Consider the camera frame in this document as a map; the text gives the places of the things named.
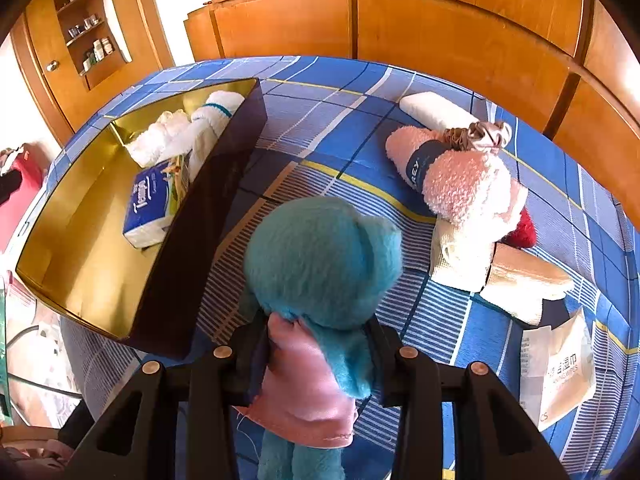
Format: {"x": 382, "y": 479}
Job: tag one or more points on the blue plaid bedsheet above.
{"x": 327, "y": 122}

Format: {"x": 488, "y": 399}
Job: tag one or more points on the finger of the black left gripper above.
{"x": 10, "y": 182}

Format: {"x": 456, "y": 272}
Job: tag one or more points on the brown striped scrunchie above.
{"x": 489, "y": 137}

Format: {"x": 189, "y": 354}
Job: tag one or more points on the wooden headboard cabinet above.
{"x": 564, "y": 66}

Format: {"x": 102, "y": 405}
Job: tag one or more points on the pink towel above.
{"x": 470, "y": 189}

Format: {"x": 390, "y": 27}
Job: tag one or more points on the white cleaning wipes pack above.
{"x": 557, "y": 370}

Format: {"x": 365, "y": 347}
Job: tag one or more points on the wooden wall shelf niche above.
{"x": 91, "y": 34}

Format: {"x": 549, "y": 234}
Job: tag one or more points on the red knit sock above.
{"x": 524, "y": 235}

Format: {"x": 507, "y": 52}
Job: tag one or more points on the teal plush toy pink skirt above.
{"x": 318, "y": 269}

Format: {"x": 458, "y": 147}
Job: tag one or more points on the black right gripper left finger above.
{"x": 136, "y": 436}

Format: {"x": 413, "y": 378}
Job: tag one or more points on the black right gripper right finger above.
{"x": 493, "y": 437}

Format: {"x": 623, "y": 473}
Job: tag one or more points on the cream cloth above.
{"x": 510, "y": 279}

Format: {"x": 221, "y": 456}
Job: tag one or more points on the red storage box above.
{"x": 29, "y": 159}

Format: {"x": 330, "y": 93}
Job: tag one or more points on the blue Tempo tissue pack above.
{"x": 155, "y": 198}

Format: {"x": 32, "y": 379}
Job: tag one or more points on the gold tray box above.
{"x": 77, "y": 261}

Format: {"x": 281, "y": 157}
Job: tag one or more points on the white soap bar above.
{"x": 435, "y": 112}

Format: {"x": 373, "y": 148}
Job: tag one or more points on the white knit gloves pair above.
{"x": 198, "y": 137}

